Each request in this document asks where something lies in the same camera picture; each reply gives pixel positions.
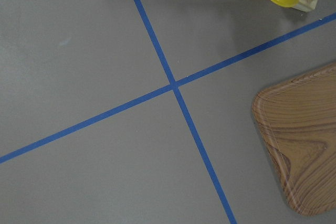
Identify wooden brown tray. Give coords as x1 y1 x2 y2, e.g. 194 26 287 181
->
252 63 335 216

